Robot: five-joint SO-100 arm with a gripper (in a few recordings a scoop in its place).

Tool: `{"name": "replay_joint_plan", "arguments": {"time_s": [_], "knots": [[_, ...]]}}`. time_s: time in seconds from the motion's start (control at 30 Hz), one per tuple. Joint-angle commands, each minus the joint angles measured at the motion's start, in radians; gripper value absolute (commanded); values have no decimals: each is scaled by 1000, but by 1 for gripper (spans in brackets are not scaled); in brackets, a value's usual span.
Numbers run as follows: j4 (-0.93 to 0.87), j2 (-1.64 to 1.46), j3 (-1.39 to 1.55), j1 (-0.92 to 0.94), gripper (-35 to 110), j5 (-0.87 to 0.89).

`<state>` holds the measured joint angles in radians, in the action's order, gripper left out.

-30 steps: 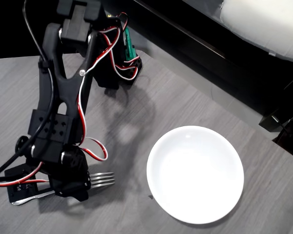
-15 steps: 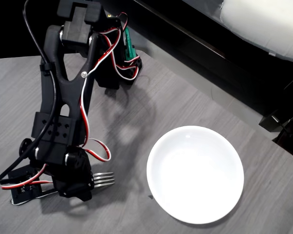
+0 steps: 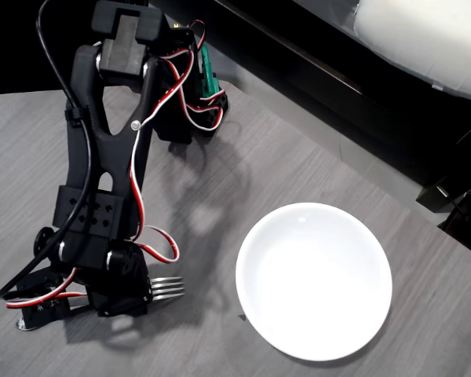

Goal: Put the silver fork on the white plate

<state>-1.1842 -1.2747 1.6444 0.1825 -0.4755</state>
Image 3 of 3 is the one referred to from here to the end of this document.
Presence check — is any black furniture frame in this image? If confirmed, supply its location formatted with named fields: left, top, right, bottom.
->
left=210, top=0, right=471, bottom=189

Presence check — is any metal fork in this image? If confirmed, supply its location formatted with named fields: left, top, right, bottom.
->
left=16, top=276, right=187, bottom=331

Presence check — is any white cushion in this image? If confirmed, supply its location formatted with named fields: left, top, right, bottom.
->
left=352, top=0, right=471, bottom=106

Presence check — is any white round plate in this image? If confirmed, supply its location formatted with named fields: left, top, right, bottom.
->
left=235, top=202, right=393, bottom=362

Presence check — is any green circuit board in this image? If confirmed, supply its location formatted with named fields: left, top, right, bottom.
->
left=198, top=42, right=222, bottom=101

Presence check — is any grey mattress sheet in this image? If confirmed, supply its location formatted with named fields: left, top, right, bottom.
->
left=292, top=0, right=471, bottom=119

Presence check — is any black cable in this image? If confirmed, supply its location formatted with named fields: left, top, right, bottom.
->
left=0, top=0, right=94, bottom=302

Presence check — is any black furniture foot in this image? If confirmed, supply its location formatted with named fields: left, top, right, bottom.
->
left=415, top=176, right=470, bottom=215

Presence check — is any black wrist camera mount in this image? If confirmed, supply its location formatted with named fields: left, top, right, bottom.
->
left=15, top=269, right=90, bottom=329

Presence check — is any short red white servo cable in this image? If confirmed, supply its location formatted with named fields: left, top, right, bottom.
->
left=171, top=18, right=225, bottom=131

